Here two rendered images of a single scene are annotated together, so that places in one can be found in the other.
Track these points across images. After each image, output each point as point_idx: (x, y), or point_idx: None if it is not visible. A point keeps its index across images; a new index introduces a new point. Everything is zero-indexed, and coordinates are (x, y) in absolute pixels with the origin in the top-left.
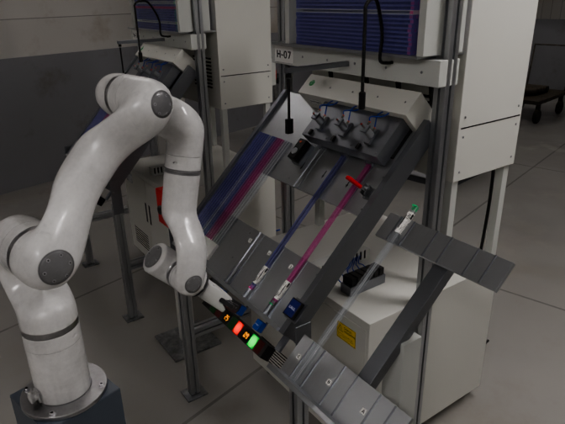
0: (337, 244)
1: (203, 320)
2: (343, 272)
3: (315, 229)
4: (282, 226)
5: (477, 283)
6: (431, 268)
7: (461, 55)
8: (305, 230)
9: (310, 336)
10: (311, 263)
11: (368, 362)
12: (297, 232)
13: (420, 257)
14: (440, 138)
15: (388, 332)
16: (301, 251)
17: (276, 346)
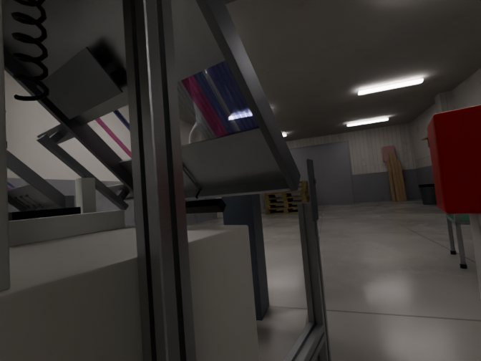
0: (10, 255)
1: (315, 335)
2: (104, 165)
3: (36, 271)
4: (187, 241)
5: None
6: (60, 147)
7: None
8: (91, 260)
9: (133, 195)
10: (127, 159)
11: (107, 187)
12: (129, 251)
13: (69, 139)
14: None
15: (94, 175)
16: (127, 235)
17: None
